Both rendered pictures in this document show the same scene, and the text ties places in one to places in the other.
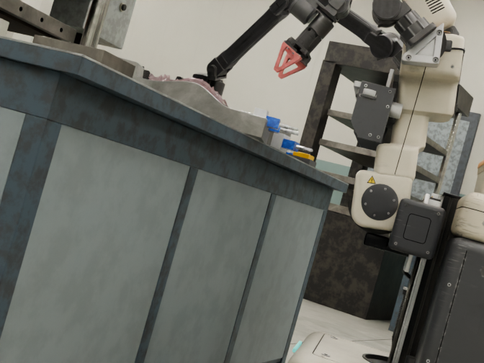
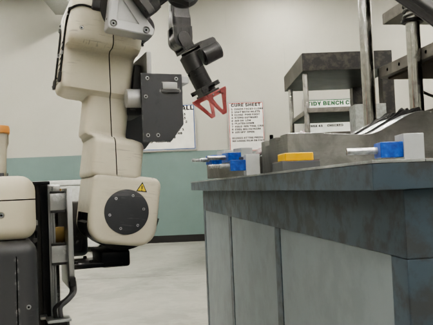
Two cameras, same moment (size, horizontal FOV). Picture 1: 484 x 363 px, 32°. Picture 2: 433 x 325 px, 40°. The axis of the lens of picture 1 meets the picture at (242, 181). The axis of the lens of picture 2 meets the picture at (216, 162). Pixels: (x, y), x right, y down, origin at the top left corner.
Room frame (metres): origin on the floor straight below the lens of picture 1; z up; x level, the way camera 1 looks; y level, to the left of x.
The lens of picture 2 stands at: (3.89, -0.97, 0.78)
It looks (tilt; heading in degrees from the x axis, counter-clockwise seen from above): 2 degrees up; 149
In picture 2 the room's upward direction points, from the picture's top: 2 degrees counter-clockwise
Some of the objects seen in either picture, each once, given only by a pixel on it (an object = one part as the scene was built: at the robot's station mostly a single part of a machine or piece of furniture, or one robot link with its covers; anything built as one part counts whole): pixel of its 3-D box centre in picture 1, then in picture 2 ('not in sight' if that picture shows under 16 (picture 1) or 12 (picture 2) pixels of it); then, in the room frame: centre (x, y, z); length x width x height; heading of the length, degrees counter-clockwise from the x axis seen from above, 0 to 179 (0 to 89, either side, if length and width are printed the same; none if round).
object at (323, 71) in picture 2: not in sight; (338, 157); (-0.99, 3.50, 1.03); 1.54 x 0.94 x 2.06; 151
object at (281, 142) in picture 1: (293, 145); (233, 165); (2.57, -0.12, 0.83); 0.13 x 0.05 x 0.05; 64
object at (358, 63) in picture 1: (378, 189); not in sight; (7.24, -1.15, 1.03); 1.54 x 0.94 x 2.06; 151
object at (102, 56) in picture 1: (81, 64); not in sight; (2.01, 0.45, 0.83); 0.20 x 0.15 x 0.07; 68
